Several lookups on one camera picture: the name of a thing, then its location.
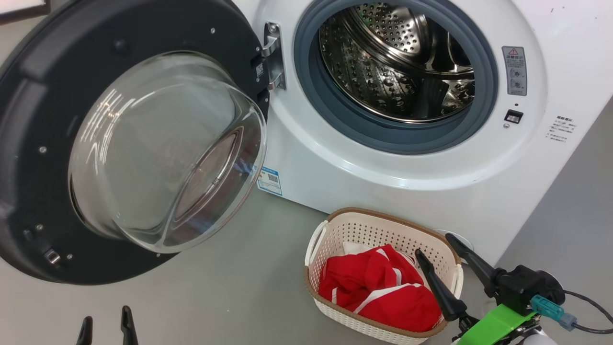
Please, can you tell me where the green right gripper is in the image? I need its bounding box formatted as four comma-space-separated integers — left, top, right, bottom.
414, 233, 537, 345

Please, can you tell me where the grey rubber door gasket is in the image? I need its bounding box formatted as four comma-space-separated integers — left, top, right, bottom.
293, 0, 499, 155

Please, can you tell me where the metal door hinge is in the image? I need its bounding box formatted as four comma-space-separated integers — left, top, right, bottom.
261, 22, 287, 92

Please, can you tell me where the black glass washing machine door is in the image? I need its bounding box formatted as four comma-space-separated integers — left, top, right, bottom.
0, 0, 271, 286

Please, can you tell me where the teal right camera connector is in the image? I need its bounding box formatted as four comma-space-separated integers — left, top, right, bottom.
531, 294, 578, 332

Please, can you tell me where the grey warning sticker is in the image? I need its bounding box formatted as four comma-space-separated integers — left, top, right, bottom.
501, 46, 528, 96

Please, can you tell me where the dark framed white board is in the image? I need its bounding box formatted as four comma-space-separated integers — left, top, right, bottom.
0, 0, 52, 23

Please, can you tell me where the round white filter cover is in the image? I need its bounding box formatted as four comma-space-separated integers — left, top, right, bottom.
433, 229, 475, 252

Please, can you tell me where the perforated steel washer drum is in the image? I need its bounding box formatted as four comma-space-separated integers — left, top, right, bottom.
318, 2, 476, 124

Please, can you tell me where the white front-load washing machine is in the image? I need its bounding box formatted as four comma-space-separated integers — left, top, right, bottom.
230, 0, 613, 266

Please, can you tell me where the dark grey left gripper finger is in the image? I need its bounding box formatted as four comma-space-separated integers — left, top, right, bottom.
76, 316, 94, 345
120, 305, 139, 345

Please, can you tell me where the blue white energy label sticker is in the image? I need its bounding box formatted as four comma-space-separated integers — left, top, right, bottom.
256, 166, 283, 196

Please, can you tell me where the cream perforated laundry basket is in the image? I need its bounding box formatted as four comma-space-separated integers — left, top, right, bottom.
304, 207, 464, 345

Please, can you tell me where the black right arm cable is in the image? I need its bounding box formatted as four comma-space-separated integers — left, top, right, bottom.
563, 290, 613, 335

